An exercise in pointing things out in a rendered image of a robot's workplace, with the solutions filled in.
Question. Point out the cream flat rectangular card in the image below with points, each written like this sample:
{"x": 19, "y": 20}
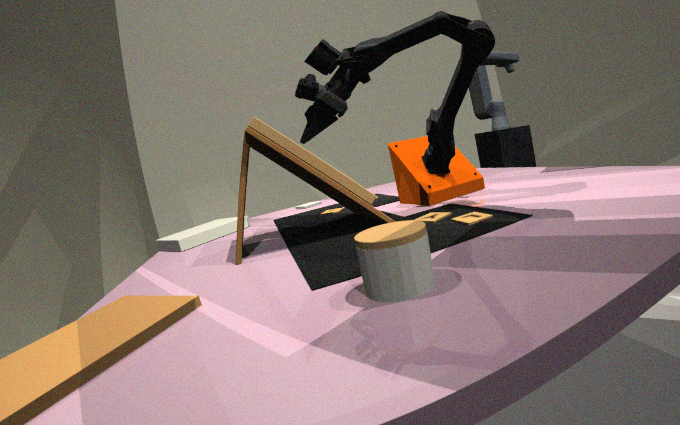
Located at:
{"x": 308, "y": 205}

